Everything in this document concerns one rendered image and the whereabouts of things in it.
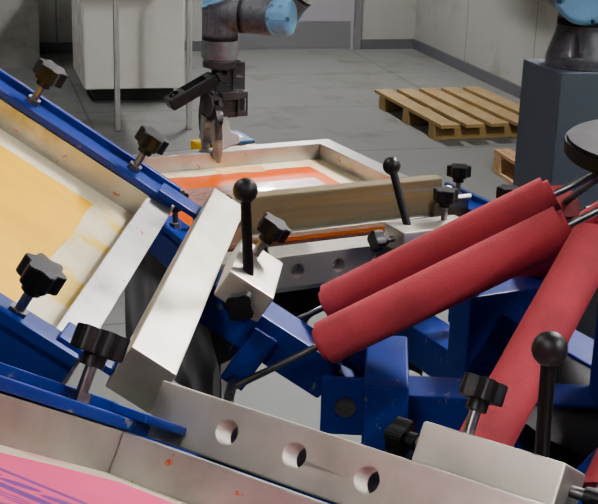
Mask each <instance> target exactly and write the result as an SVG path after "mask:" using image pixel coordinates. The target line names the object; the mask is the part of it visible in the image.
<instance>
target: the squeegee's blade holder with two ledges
mask: <svg viewBox="0 0 598 504"><path fill-rule="evenodd" d="M429 217H430V216H429V215H427V214H422V215H414V216H409V218H410V220H412V219H421V218H429ZM395 221H402V219H401V217H396V218H387V219H378V220H370V221H361V222H352V223H343V224H334V225H325V226H317V227H308V228H299V229H291V231H292V232H291V234H290V235H289V236H288V238H291V237H300V236H309V235H317V234H326V233H334V232H343V231H352V230H360V229H369V228H377V227H385V223H387V222H395ZM259 234H260V233H255V234H252V238H253V242H257V241H260V239H259V237H258V236H259Z"/></svg>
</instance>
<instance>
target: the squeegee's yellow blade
mask: <svg viewBox="0 0 598 504"><path fill-rule="evenodd" d="M380 229H381V230H385V227H377V228H369V229H360V230H352V231H343V232H334V233H326V234H317V235H309V236H300V237H291V238H287V239H286V241H294V240H303V239H311V238H320V237H328V236H337V235H345V234H354V233H362V232H371V231H373V230H380ZM286 241H285V242H286Z"/></svg>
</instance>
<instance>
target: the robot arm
mask: <svg viewBox="0 0 598 504"><path fill-rule="evenodd" d="M314 1H315V0H202V7H201V9H202V58H203V67H204V68H209V69H211V73H210V72H206V73H204V74H202V75H201V76H199V77H197V78H196V79H194V80H192V81H190V82H189V83H187V84H185V85H183V86H182V87H180V88H178V89H177V90H175V91H173V92H171V93H170V94H168V95H166V96H165V97H164V101H165V103H166V105H167V106H168V107H169V108H171V109H172V110H177V109H179V108H181V107H182V106H184V105H186V104H187V103H189V102H191V101H192V100H194V99H196V98H198V97H199V96H200V104H199V112H198V118H199V130H200V140H201V146H202V149H207V148H209V142H211V141H212V155H213V157H214V159H215V160H216V162H217V163H221V158H222V150H224V149H226V148H229V147H231V146H234V145H237V144H238V143H239V142H240V136H239V135H238V134H237V133H234V132H232V131H231V130H230V127H229V122H228V120H226V119H223V117H229V118H231V117H238V116H248V91H246V90H245V62H241V61H240V60H236V59H237V58H238V33H244V34H259V35H272V36H276V37H279V36H290V35H291V34H293V32H294V29H295V27H296V23H297V22H298V21H299V20H300V19H301V17H302V15H303V13H304V12H305V11H306V10H307V9H308V8H309V6H310V5H311V4H312V3H313V2H314ZM543 1H544V2H546V3H547V4H549V5H551V6H552V7H554V8H555V9H557V10H558V16H557V26H556V29H555V32H554V34H553V36H552V39H551V41H550V44H549V46H548V48H547V51H546V54H545V62H544V64H545V65H547V66H549V67H553V68H557V69H563V70H570V71H582V72H598V0H543ZM245 98H246V110H245Z"/></svg>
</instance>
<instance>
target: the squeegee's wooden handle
mask: <svg viewBox="0 0 598 504"><path fill-rule="evenodd" d="M399 180H400V184H401V188H402V191H403V195H404V199H405V203H406V207H407V210H408V214H409V216H414V215H422V214H427V215H429V216H430V217H432V207H433V201H434V199H433V189H434V187H442V179H441V177H440V176H438V175H436V174H431V175H421V176H411V177H401V178H399ZM251 210H252V234H255V233H260V232H259V231H258V230H257V226H258V223H259V221H260V220H261V218H262V217H263V215H264V214H265V213H266V212H269V213H271V214H272V215H274V216H275V217H278V218H280V219H282V220H284V221H285V223H286V225H287V226H288V227H289V228H290V229H299V228H308V227H317V226H325V225H334V224H343V223H352V222H361V221H370V220H378V219H387V218H396V217H401V215H400V211H399V208H398V204H397V200H396V196H395V192H394V189H393V185H392V181H391V179H380V180H370V181H360V182H350V183H340V184H329V185H319V186H309V187H299V188H289V189H278V190H268V191H258V194H257V196H256V198H255V199H254V200H253V201H251Z"/></svg>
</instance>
